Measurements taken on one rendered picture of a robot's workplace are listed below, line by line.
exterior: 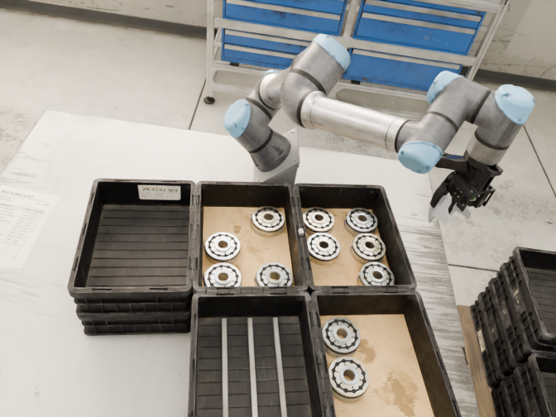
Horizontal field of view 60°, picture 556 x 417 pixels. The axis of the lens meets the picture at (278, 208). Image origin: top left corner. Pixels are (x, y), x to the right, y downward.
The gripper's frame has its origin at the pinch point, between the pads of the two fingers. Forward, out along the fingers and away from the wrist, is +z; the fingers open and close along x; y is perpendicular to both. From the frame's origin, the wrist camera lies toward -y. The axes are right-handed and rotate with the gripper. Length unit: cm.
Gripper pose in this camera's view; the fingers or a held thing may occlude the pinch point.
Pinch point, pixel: (438, 213)
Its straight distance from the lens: 123.9
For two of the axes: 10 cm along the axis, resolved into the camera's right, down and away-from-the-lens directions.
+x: 9.0, -1.7, 4.1
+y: 4.1, 6.8, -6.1
